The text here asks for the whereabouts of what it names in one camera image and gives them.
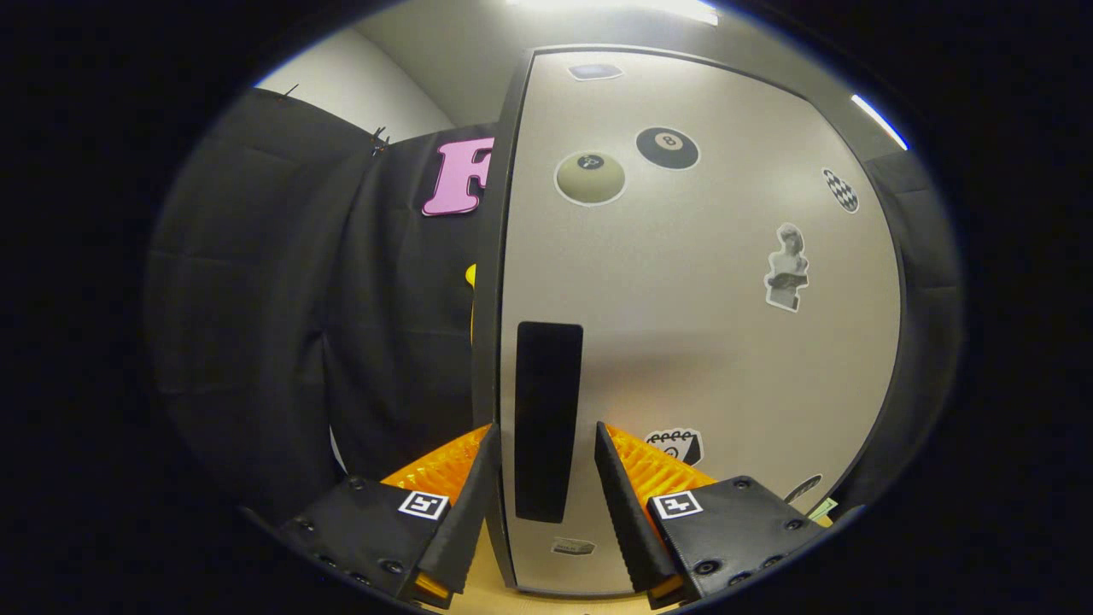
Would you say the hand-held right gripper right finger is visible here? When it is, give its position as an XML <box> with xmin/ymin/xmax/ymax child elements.
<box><xmin>593</xmin><ymin>421</ymin><xmax>827</xmax><ymax>610</ymax></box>

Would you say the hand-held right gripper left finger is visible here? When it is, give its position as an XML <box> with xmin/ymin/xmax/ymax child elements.
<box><xmin>278</xmin><ymin>423</ymin><xmax>502</xmax><ymax>609</ymax></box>

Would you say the black cabinet door handle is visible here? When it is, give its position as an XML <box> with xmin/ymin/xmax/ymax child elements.
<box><xmin>514</xmin><ymin>321</ymin><xmax>585</xmax><ymax>524</ymax></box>

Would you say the black backdrop cloth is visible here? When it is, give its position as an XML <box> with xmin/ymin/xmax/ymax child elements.
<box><xmin>145</xmin><ymin>88</ymin><xmax>966</xmax><ymax>522</ymax></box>

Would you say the ceiling light panel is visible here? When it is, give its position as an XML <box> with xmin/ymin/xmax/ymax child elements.
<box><xmin>504</xmin><ymin>0</ymin><xmax>720</xmax><ymax>26</ymax></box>
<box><xmin>850</xmin><ymin>92</ymin><xmax>909</xmax><ymax>152</ymax></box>

